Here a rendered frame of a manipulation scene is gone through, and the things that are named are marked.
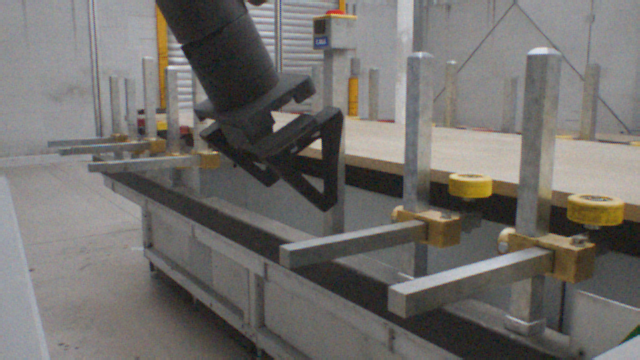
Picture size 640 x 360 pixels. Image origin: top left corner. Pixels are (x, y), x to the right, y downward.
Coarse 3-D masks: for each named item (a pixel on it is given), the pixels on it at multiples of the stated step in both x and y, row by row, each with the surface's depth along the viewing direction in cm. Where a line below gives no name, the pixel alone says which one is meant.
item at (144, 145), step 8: (112, 144) 215; (120, 144) 216; (128, 144) 218; (136, 144) 219; (144, 144) 221; (184, 144) 230; (72, 152) 207; (80, 152) 208; (88, 152) 210; (96, 152) 211; (104, 152) 213
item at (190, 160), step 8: (136, 160) 171; (144, 160) 172; (152, 160) 173; (160, 160) 174; (168, 160) 176; (176, 160) 177; (184, 160) 179; (192, 160) 180; (200, 160) 182; (224, 160) 187; (112, 168) 166; (120, 168) 168; (128, 168) 169; (136, 168) 171; (144, 168) 172; (152, 168) 173; (160, 168) 175
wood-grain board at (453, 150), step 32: (192, 128) 228; (352, 128) 220; (384, 128) 220; (448, 128) 220; (352, 160) 144; (384, 160) 134; (448, 160) 134; (480, 160) 134; (512, 160) 134; (576, 160) 134; (608, 160) 134; (512, 192) 105; (576, 192) 96; (608, 192) 96
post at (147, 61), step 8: (144, 56) 221; (144, 64) 220; (152, 64) 222; (144, 72) 221; (152, 72) 222; (144, 80) 222; (152, 80) 223; (144, 88) 223; (152, 88) 223; (144, 96) 224; (152, 96) 224; (144, 104) 225; (152, 104) 224; (152, 112) 225; (152, 120) 225; (152, 128) 226; (152, 136) 226
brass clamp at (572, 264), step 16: (512, 240) 87; (528, 240) 84; (544, 240) 83; (560, 240) 83; (560, 256) 80; (576, 256) 78; (592, 256) 80; (560, 272) 80; (576, 272) 79; (592, 272) 81
